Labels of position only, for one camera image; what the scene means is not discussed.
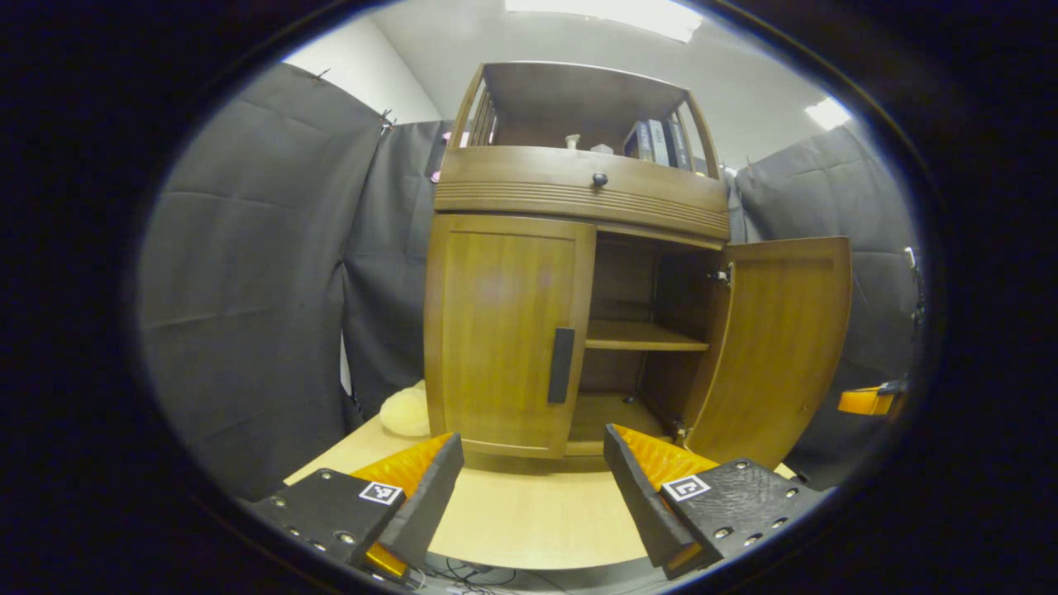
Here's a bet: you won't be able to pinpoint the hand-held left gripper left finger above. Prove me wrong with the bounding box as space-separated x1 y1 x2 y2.
248 431 465 583

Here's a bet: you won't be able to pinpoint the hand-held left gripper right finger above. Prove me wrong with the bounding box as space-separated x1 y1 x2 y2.
603 424 827 579

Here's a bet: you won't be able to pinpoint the wooden shoe cabinet door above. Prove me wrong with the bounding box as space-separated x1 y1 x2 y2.
424 213 598 460
684 236 853 470

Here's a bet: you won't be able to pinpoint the wooden double-door shoe cabinet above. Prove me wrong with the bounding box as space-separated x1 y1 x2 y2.
423 60 732 460

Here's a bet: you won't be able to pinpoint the wooden cabinet inner shelf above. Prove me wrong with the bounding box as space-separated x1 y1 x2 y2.
585 319 710 353

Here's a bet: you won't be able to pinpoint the wooden cabinet drawer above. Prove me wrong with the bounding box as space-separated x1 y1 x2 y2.
433 146 731 242

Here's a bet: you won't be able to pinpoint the pale yellow plush toy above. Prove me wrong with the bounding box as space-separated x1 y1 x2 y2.
379 380 431 439

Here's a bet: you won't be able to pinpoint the small ceiling light panel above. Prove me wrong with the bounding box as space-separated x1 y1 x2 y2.
803 97 854 131

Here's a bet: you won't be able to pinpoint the black backdrop cloth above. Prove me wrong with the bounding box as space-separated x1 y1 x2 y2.
136 62 922 501

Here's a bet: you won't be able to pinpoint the black floor cables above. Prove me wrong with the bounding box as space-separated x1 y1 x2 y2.
409 558 530 594

